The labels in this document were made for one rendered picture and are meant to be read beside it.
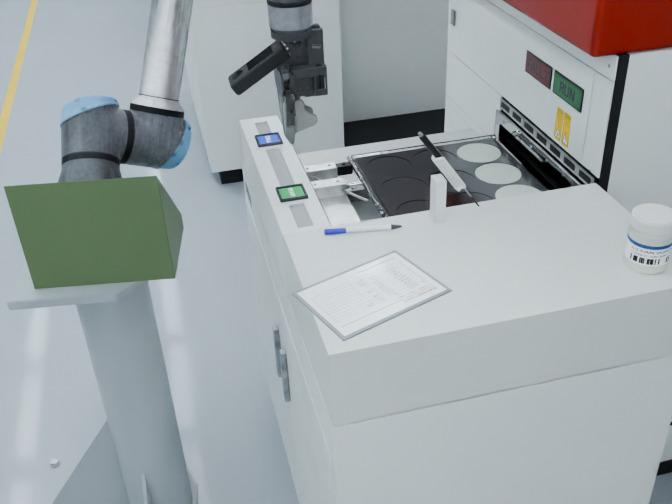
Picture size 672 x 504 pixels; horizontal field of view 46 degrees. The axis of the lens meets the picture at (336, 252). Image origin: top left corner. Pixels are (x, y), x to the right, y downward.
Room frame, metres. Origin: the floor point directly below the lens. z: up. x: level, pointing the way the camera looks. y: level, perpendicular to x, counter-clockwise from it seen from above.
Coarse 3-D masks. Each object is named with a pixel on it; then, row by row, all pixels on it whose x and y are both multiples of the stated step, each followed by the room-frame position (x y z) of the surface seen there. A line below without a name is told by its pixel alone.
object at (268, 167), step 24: (240, 120) 1.75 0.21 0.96; (264, 120) 1.75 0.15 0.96; (288, 144) 1.61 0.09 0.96; (264, 168) 1.49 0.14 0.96; (288, 168) 1.49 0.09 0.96; (264, 192) 1.42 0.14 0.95; (312, 192) 1.38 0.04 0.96; (264, 216) 1.46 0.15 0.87; (288, 216) 1.29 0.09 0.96; (312, 216) 1.29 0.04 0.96
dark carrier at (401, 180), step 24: (456, 144) 1.69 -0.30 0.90; (360, 168) 1.60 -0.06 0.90; (384, 168) 1.59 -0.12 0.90; (408, 168) 1.58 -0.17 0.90; (432, 168) 1.58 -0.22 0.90; (456, 168) 1.57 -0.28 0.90; (384, 192) 1.48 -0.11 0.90; (408, 192) 1.47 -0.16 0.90; (456, 192) 1.46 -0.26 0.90; (480, 192) 1.46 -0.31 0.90
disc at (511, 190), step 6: (504, 186) 1.48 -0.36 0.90; (510, 186) 1.48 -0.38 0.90; (516, 186) 1.47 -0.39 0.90; (522, 186) 1.47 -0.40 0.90; (528, 186) 1.47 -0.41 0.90; (498, 192) 1.45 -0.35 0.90; (504, 192) 1.45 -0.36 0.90; (510, 192) 1.45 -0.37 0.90; (516, 192) 1.45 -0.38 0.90; (522, 192) 1.45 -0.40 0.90; (528, 192) 1.45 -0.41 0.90; (534, 192) 1.45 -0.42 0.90; (498, 198) 1.43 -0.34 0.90
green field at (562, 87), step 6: (558, 78) 1.54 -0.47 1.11; (558, 84) 1.53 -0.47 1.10; (564, 84) 1.51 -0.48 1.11; (570, 84) 1.49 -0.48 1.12; (558, 90) 1.53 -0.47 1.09; (564, 90) 1.51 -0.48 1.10; (570, 90) 1.49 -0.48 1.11; (576, 90) 1.46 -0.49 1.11; (564, 96) 1.51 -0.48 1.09; (570, 96) 1.48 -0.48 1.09; (576, 96) 1.46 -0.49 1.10; (570, 102) 1.48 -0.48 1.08; (576, 102) 1.46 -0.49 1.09
